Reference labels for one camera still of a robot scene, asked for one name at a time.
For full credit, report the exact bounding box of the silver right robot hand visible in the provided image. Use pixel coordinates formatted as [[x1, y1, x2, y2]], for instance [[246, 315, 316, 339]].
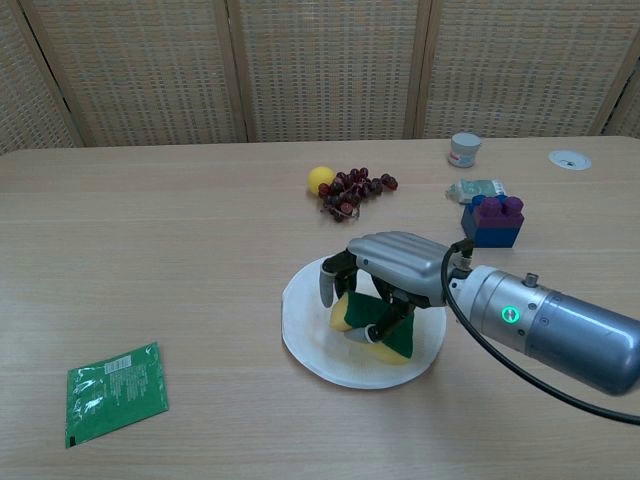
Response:
[[318, 230, 451, 347]]

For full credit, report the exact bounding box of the yellow green sponge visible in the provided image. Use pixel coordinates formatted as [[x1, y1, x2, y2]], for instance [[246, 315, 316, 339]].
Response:
[[328, 292, 416, 367]]

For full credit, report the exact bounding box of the white round plate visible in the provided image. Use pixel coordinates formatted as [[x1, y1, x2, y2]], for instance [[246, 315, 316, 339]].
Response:
[[281, 253, 448, 390]]

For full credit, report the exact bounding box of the bunch of red grapes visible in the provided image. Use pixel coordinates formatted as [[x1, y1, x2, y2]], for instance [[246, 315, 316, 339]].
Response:
[[317, 167, 400, 224]]

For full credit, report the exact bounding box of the blue and purple toy block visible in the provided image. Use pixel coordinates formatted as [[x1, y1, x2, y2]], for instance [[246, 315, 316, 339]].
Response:
[[460, 194, 525, 250]]

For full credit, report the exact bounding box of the crumpled green white packet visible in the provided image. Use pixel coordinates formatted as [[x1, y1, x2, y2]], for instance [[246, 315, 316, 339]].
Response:
[[446, 178, 510, 206]]

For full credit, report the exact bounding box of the yellow lemon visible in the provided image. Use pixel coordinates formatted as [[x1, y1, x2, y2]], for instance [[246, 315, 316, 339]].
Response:
[[306, 165, 336, 196]]

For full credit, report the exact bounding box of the small white jar grey lid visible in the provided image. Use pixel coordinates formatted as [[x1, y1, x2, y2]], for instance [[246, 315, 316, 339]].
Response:
[[447, 131, 484, 169]]

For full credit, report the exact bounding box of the round silver table grommet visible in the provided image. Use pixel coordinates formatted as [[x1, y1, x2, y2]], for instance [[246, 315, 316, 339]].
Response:
[[547, 149, 592, 172]]

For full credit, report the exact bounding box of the woven rattan folding screen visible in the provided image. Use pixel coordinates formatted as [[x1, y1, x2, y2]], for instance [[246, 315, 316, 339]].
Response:
[[0, 0, 640, 156]]

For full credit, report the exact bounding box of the green foil sachet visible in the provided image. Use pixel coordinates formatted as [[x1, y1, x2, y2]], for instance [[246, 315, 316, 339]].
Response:
[[64, 341, 171, 450]]

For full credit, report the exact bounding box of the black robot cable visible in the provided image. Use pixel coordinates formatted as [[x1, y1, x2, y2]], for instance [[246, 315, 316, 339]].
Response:
[[440, 238, 640, 427]]

